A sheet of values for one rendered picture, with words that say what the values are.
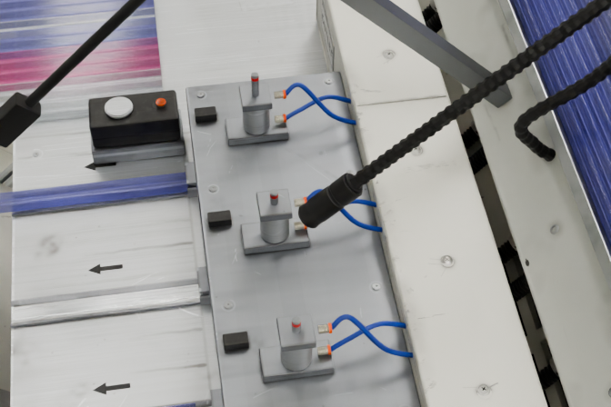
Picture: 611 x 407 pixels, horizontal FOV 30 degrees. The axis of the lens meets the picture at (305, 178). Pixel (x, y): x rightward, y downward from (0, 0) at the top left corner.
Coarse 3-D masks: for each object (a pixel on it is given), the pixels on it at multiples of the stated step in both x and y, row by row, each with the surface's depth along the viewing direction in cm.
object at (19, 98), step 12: (12, 96) 82; (24, 96) 82; (0, 108) 83; (12, 108) 82; (24, 108) 82; (36, 108) 83; (0, 120) 83; (12, 120) 83; (24, 120) 83; (0, 132) 83; (12, 132) 84; (0, 144) 84
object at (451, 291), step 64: (320, 0) 107; (384, 64) 96; (384, 128) 92; (448, 128) 92; (384, 192) 87; (448, 192) 88; (448, 256) 84; (448, 320) 80; (512, 320) 80; (448, 384) 77; (512, 384) 77
